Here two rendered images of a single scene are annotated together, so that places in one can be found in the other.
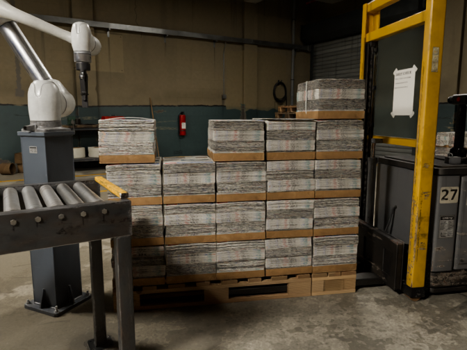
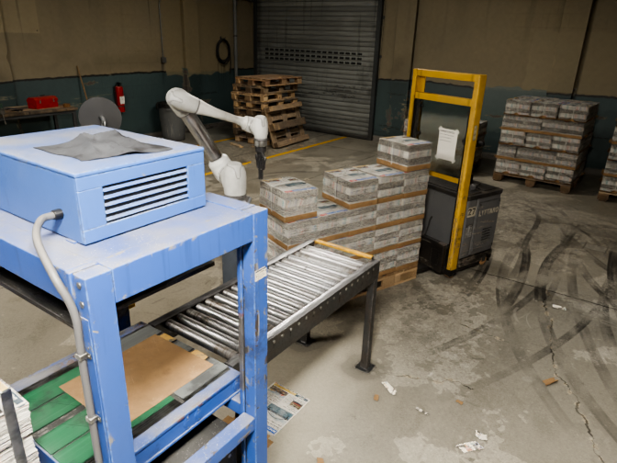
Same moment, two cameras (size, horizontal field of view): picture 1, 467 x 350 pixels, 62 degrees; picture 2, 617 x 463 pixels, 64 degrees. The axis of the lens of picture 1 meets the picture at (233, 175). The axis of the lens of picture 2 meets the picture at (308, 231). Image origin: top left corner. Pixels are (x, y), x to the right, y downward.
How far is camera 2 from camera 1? 2.44 m
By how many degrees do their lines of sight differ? 28
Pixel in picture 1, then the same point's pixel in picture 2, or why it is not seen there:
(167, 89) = (97, 54)
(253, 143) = (371, 194)
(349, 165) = (420, 199)
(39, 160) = not seen: hidden behind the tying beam
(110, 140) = (291, 206)
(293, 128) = (393, 180)
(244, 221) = (363, 246)
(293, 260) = (386, 265)
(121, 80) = (38, 43)
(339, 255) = (409, 257)
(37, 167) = not seen: hidden behind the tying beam
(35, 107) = (237, 186)
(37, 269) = not seen: hidden behind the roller
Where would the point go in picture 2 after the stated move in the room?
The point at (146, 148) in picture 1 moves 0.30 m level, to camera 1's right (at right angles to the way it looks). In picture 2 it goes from (311, 207) to (347, 203)
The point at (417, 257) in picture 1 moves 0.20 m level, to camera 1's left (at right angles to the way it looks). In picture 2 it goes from (454, 253) to (437, 255)
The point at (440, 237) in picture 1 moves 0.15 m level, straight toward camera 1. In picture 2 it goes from (465, 238) to (468, 244)
